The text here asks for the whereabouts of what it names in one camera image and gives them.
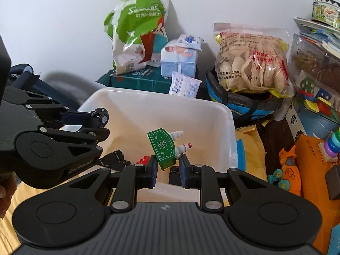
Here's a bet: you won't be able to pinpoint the black and blue helmet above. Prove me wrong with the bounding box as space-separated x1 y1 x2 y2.
205 69 283 121

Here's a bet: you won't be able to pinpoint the green toy sleigh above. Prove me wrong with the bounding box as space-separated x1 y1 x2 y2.
147 128 192 172

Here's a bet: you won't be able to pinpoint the light blue tissue pack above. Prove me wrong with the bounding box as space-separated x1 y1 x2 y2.
161 34 204 77

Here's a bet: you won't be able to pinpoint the person's left hand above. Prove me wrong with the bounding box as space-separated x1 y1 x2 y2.
0 174 16 218

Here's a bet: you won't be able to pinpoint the green and white bag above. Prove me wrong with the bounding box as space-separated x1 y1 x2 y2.
103 0 170 75

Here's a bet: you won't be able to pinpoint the blue box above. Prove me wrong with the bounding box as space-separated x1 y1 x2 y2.
296 103 340 140

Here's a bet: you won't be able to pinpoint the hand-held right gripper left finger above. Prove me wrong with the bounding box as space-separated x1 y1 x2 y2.
57 155 159 213

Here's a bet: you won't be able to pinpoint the dark brown block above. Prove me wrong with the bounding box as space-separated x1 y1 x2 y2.
324 165 340 201

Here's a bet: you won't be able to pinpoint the white flower print box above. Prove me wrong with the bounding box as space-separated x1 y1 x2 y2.
285 94 306 144

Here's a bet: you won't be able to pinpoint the black round toy disc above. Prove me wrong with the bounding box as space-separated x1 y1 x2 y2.
98 150 132 171

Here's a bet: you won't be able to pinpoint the orange toy dinosaur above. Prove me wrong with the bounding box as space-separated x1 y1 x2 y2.
267 145 303 197

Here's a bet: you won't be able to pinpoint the round printed tin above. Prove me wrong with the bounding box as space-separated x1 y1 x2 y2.
312 0 340 30

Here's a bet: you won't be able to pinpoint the rainbow stacking ring toy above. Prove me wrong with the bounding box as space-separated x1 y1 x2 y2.
319 127 340 162

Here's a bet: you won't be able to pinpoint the clear plastic toy box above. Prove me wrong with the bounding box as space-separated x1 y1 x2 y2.
288 33 340 128

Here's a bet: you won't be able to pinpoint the white plastic storage bin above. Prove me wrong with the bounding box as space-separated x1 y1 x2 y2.
77 87 239 210

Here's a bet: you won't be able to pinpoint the white and blue sachets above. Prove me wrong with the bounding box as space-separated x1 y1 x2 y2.
168 71 201 99

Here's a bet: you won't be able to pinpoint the stack of books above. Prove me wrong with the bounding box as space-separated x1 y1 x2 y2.
293 17 340 56

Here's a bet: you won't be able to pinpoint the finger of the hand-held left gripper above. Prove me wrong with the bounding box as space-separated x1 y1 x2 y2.
5 86 94 131
40 126 110 149

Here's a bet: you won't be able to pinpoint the clear bag of crackers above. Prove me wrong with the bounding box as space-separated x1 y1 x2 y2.
212 23 295 94

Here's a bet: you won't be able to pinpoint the teal box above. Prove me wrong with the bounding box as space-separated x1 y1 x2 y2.
96 68 174 94

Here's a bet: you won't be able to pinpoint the yellow cloth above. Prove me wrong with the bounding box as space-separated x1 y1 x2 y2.
0 127 267 255

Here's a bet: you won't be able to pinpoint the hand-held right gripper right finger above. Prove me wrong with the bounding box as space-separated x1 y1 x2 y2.
179 155 269 210

